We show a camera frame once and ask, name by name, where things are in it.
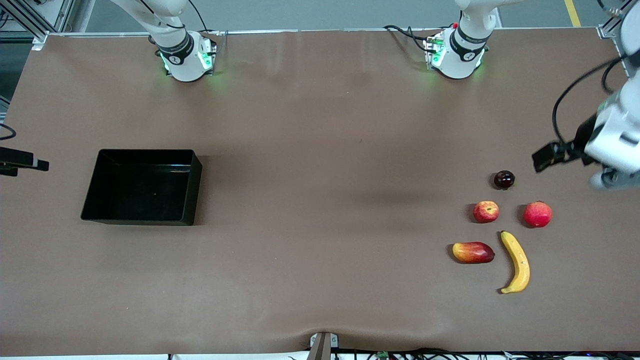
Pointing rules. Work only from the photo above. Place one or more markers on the brown table mat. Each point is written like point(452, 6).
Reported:
point(320, 275)

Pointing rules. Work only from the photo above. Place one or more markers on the small green circuit board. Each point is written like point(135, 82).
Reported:
point(383, 355)

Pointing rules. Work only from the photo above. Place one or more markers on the yellow banana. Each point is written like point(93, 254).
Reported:
point(520, 262)

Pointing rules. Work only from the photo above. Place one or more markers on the red round peach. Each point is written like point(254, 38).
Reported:
point(538, 215)

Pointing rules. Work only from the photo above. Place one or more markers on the dark purple round fruit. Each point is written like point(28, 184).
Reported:
point(504, 180)

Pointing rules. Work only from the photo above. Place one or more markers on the aluminium frame rails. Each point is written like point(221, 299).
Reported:
point(22, 17)

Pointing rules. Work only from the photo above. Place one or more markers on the black rectangular plastic box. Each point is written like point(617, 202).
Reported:
point(140, 187)

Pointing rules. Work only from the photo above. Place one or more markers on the red yellow mango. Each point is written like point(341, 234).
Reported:
point(473, 252)

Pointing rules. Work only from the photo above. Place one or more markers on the small red yellow apple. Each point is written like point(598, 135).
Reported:
point(486, 212)

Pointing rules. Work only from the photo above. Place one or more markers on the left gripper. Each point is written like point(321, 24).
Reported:
point(583, 134)

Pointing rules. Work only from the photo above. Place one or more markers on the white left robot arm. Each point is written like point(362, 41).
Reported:
point(457, 60)

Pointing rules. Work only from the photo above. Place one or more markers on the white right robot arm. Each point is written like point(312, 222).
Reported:
point(180, 60)

